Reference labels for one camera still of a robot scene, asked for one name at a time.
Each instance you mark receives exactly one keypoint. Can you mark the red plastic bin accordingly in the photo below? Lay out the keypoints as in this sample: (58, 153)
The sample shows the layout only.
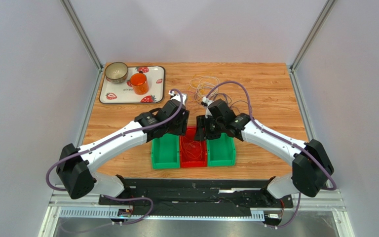
(192, 153)

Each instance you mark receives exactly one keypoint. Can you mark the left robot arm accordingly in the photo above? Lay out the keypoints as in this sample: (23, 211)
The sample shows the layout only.
(77, 166)

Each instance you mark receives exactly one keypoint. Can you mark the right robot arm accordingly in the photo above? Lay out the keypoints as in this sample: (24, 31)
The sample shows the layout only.
(311, 166)

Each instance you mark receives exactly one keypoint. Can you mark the white strawberry tray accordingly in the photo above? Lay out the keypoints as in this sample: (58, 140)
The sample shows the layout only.
(123, 93)

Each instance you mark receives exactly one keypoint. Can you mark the orange glass cup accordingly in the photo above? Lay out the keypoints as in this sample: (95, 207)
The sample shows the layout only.
(139, 83)

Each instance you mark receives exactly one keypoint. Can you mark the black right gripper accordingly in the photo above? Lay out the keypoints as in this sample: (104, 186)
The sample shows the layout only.
(203, 128)

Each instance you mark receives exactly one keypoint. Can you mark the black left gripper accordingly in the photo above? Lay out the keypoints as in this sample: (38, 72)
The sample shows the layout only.
(181, 130)

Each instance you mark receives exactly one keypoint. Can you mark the ceramic bowl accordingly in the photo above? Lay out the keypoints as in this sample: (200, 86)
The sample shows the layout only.
(116, 72)

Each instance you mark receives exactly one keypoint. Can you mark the left green plastic bin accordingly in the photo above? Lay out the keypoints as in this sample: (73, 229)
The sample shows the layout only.
(165, 152)

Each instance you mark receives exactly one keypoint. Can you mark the aluminium frame rail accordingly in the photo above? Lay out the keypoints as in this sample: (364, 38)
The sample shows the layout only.
(322, 216)

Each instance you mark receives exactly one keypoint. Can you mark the green plastic bin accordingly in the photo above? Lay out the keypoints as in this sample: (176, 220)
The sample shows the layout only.
(165, 152)
(221, 151)

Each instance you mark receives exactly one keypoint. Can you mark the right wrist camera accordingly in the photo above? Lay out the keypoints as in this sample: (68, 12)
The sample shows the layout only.
(210, 106)

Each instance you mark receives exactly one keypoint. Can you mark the right green plastic bin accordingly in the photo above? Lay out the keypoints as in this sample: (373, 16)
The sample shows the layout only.
(221, 151)

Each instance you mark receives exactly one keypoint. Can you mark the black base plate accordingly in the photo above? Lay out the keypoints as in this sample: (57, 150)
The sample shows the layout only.
(242, 197)

